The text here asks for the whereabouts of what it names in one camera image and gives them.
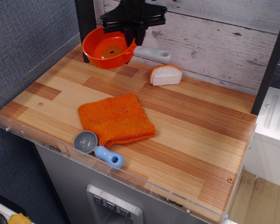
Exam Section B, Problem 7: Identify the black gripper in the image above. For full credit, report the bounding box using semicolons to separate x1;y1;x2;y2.
99;0;168;65

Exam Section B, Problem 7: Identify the orange pot with grey handle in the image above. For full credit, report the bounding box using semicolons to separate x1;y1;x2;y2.
82;27;173;69

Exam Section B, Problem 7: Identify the toy bread slice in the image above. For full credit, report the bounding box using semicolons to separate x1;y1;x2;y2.
149;65;182;86

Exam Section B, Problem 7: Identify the orange knitted cloth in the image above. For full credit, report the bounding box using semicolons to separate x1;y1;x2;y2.
78;93;156;147

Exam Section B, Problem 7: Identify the clear acrylic table guard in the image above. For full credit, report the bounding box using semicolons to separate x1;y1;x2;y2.
0;31;256;224

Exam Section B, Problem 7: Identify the grey cabinet dispenser panel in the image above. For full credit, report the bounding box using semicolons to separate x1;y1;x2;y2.
86;184;144;224

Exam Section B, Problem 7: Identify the white ribbed side counter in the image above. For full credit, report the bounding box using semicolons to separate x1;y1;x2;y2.
244;87;280;185

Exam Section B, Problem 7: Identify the yellow tape piece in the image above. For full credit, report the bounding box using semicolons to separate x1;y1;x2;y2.
8;213;32;224

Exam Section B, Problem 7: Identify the dark left vertical post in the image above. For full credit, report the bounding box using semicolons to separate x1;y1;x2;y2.
75;0;101;63

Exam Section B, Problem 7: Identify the dark vertical post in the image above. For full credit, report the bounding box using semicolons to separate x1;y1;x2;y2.
75;0;101;63
251;31;280;115

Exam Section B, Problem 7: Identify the grey scoop with blue handle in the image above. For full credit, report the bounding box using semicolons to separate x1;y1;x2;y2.
73;131;125;169

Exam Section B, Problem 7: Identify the dark right vertical post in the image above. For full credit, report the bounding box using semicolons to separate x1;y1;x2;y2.
251;31;280;115

